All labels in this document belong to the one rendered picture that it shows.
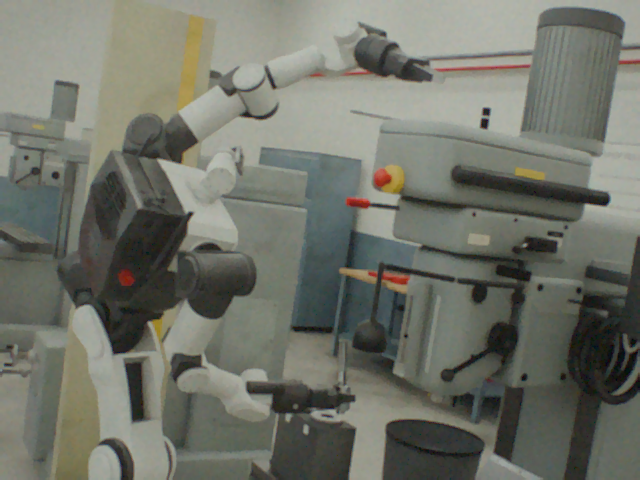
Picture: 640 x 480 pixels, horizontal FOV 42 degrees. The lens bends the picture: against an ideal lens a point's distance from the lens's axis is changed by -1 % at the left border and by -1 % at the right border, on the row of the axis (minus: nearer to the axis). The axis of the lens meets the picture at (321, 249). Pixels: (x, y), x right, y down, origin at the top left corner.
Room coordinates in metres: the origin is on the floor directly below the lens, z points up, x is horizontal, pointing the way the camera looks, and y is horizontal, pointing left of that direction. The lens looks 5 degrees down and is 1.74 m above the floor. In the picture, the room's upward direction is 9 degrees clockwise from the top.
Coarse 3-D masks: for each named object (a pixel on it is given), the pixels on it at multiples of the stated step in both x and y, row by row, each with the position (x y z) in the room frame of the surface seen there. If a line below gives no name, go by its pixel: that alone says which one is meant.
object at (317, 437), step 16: (288, 416) 2.21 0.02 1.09; (304, 416) 2.17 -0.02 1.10; (320, 416) 2.15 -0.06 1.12; (336, 416) 2.17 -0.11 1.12; (288, 432) 2.21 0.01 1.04; (304, 432) 2.14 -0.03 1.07; (320, 432) 2.08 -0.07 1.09; (336, 432) 2.11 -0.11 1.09; (352, 432) 2.14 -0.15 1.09; (288, 448) 2.19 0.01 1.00; (304, 448) 2.13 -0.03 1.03; (320, 448) 2.09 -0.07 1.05; (336, 448) 2.11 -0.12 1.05; (352, 448) 2.14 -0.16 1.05; (272, 464) 2.26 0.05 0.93; (288, 464) 2.18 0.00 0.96; (304, 464) 2.12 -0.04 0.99; (320, 464) 2.09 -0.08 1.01; (336, 464) 2.12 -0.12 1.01
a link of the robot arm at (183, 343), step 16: (176, 320) 1.80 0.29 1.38; (192, 320) 1.76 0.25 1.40; (208, 320) 1.76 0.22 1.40; (176, 336) 1.79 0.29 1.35; (192, 336) 1.78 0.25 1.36; (208, 336) 1.79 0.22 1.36; (176, 352) 1.80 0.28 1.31; (192, 352) 1.80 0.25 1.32; (176, 368) 1.80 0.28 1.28; (192, 368) 1.82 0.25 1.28; (192, 384) 1.84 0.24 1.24
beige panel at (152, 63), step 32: (128, 0) 3.15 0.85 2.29; (128, 32) 3.15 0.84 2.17; (160, 32) 3.22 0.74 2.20; (192, 32) 3.29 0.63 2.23; (128, 64) 3.16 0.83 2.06; (160, 64) 3.23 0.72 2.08; (192, 64) 3.30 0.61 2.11; (128, 96) 3.17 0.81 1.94; (160, 96) 3.24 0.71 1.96; (192, 96) 3.31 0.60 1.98; (96, 128) 3.14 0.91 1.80; (96, 160) 3.12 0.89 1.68; (192, 160) 3.33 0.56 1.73; (160, 320) 3.31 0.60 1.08; (128, 352) 3.25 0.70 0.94; (64, 384) 3.13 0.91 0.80; (64, 416) 3.12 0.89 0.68; (96, 416) 3.19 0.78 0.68; (64, 448) 3.13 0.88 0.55
